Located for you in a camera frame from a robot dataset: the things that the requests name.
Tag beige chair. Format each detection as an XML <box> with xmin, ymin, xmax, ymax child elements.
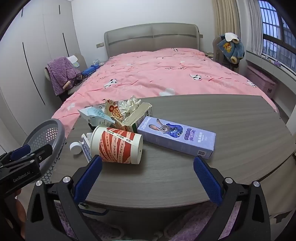
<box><xmin>44</xmin><ymin>53</ymin><xmax>88</xmax><ymax>98</ymax></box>

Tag window with dark frame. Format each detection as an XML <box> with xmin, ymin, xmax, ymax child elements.
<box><xmin>258</xmin><ymin>0</ymin><xmax>296</xmax><ymax>75</ymax></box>

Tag pink storage box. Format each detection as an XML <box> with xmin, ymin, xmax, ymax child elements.
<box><xmin>245</xmin><ymin>65</ymin><xmax>279</xmax><ymax>100</ymax></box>

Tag person's left hand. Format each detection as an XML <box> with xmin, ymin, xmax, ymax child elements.
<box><xmin>13</xmin><ymin>189</ymin><xmax>26</xmax><ymax>230</ymax></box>

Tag grey padded bed headboard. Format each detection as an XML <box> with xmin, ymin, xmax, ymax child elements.
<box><xmin>104</xmin><ymin>23</ymin><xmax>200</xmax><ymax>58</ymax></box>

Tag grey perforated plastic basket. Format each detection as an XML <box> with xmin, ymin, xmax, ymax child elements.
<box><xmin>23</xmin><ymin>119</ymin><xmax>66</xmax><ymax>184</ymax></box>

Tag grey chair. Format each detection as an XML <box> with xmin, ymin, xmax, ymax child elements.
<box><xmin>212</xmin><ymin>37</ymin><xmax>238</xmax><ymax>70</ymax></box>

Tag white window ledge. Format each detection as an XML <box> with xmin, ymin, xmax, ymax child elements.
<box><xmin>245</xmin><ymin>50</ymin><xmax>296</xmax><ymax>98</ymax></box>

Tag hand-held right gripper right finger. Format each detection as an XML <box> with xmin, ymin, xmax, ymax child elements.
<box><xmin>193</xmin><ymin>156</ymin><xmax>271</xmax><ymax>241</ymax></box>

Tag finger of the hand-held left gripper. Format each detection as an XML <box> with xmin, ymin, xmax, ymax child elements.
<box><xmin>0</xmin><ymin>144</ymin><xmax>53</xmax><ymax>173</ymax></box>
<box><xmin>0</xmin><ymin>144</ymin><xmax>32</xmax><ymax>164</ymax></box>

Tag pink panda print blanket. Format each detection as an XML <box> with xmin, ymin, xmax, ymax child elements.
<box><xmin>51</xmin><ymin>47</ymin><xmax>279</xmax><ymax>139</ymax></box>

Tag purple rabbit print box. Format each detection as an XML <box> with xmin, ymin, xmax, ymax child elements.
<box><xmin>137</xmin><ymin>116</ymin><xmax>216</xmax><ymax>160</ymax></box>

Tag white bottle cap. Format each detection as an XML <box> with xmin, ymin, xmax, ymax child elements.
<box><xmin>70</xmin><ymin>141</ymin><xmax>82</xmax><ymax>155</ymax></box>

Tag light blue plastic wrapper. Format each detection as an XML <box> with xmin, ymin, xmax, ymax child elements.
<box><xmin>78</xmin><ymin>105</ymin><xmax>116</xmax><ymax>128</ymax></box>

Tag beige curtain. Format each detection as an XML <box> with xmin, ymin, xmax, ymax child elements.
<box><xmin>213</xmin><ymin>0</ymin><xmax>264</xmax><ymax>56</ymax></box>

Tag red and white paper cup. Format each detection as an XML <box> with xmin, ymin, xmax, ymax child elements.
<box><xmin>90</xmin><ymin>125</ymin><xmax>144</xmax><ymax>165</ymax></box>

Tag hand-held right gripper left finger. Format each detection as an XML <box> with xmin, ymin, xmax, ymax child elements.
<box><xmin>25</xmin><ymin>155</ymin><xmax>103</xmax><ymax>241</ymax></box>

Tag white wardrobe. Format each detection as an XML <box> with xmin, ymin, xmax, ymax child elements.
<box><xmin>0</xmin><ymin>0</ymin><xmax>77</xmax><ymax>149</ymax></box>

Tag purple fleece garment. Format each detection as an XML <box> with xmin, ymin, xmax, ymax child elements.
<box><xmin>46</xmin><ymin>57</ymin><xmax>80</xmax><ymax>96</ymax></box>

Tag red and white snack wrapper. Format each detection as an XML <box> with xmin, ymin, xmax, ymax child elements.
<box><xmin>102</xmin><ymin>98</ymin><xmax>126</xmax><ymax>123</ymax></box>

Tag black cables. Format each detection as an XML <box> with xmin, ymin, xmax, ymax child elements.
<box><xmin>69</xmin><ymin>72</ymin><xmax>90</xmax><ymax>86</ymax></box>

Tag crumpled white tissue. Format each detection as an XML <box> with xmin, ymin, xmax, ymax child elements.
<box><xmin>118</xmin><ymin>95</ymin><xmax>141</xmax><ymax>114</ymax></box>

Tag blue patterned white packet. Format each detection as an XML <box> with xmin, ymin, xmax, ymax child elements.
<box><xmin>79</xmin><ymin>133</ymin><xmax>95</xmax><ymax>163</ymax></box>

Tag blue denim jacket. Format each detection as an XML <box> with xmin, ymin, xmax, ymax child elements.
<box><xmin>218</xmin><ymin>33</ymin><xmax>245</xmax><ymax>65</ymax></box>

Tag crumpled red white packaging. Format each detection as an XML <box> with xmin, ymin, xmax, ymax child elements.
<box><xmin>113</xmin><ymin>102</ymin><xmax>153</xmax><ymax>133</ymax></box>

